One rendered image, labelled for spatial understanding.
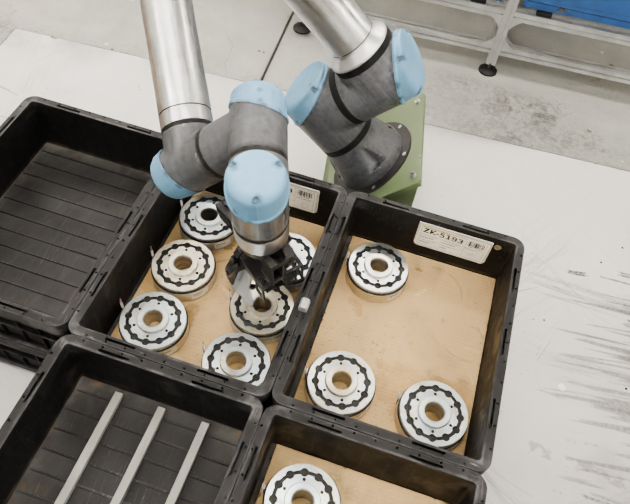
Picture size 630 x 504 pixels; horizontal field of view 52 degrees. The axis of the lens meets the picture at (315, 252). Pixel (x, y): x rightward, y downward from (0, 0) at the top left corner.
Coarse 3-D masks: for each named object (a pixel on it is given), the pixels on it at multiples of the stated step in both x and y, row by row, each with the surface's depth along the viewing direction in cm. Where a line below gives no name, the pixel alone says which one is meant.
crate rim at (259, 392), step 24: (336, 192) 108; (144, 216) 101; (336, 216) 105; (312, 264) 99; (96, 288) 95; (96, 336) 89; (288, 336) 91; (168, 360) 87; (240, 384) 86; (264, 384) 87
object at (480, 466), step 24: (360, 192) 108; (432, 216) 106; (336, 240) 102; (504, 240) 104; (312, 288) 96; (312, 312) 94; (504, 312) 97; (504, 336) 96; (288, 360) 89; (504, 360) 92; (312, 408) 85; (360, 432) 84; (384, 432) 84; (432, 456) 83; (456, 456) 83; (480, 456) 84
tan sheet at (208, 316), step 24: (168, 240) 111; (312, 240) 114; (216, 264) 109; (144, 288) 105; (216, 288) 106; (192, 312) 103; (216, 312) 104; (120, 336) 100; (192, 336) 101; (216, 336) 101; (192, 360) 99
